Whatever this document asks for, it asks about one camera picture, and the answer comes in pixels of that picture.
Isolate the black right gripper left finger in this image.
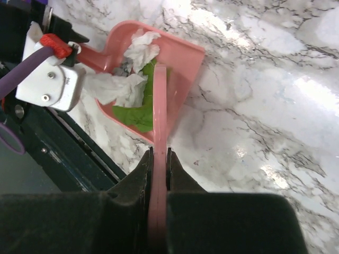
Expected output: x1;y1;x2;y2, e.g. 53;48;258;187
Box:
1;150;154;253

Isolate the white crumpled tissue, left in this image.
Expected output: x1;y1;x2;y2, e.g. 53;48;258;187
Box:
84;73;147;108

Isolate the grey crumpled paper scrap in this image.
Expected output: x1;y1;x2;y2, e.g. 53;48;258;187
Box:
113;58;133;77

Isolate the white crumpled tissue, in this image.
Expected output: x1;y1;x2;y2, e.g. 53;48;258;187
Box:
123;29;161;73
84;73;147;108

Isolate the pink plastic dustpan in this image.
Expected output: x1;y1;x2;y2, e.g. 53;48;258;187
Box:
77;20;205;134

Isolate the pink hand brush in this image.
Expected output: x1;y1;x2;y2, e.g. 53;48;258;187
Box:
147;63;167;253

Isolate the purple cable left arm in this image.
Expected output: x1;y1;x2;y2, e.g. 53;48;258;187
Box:
0;46;53;155

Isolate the white crumpled tissue, right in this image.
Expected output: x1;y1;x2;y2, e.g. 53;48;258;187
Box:
123;29;161;73

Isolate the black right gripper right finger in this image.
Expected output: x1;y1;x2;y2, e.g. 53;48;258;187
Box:
166;151;308;253

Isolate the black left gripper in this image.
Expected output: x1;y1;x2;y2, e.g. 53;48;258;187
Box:
0;0;91;67

